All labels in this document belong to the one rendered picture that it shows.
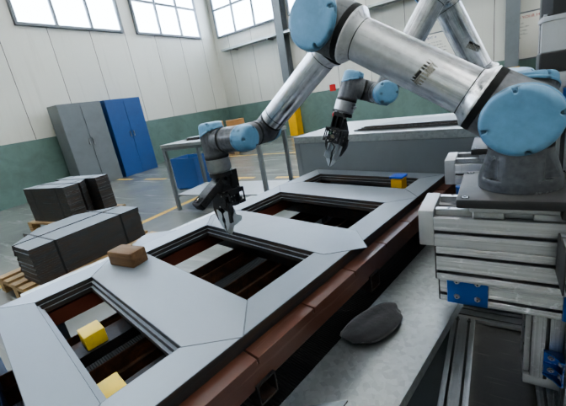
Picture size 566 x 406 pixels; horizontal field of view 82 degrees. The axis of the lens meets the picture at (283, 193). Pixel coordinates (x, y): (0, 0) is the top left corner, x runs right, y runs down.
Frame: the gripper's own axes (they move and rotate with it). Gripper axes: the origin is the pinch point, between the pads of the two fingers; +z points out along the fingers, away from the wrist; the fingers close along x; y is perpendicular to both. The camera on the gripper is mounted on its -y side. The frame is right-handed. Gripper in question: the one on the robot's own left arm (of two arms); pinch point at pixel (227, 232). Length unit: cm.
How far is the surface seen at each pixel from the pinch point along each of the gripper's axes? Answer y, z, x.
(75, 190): 55, 35, 426
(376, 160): 99, 1, -1
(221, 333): -28.2, 5.7, -32.0
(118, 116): 285, -62, 806
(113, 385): -47, 10, -20
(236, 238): 8.5, 7.9, 8.7
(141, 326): -36.0, 8.1, -9.4
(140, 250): -21.3, 1.2, 20.5
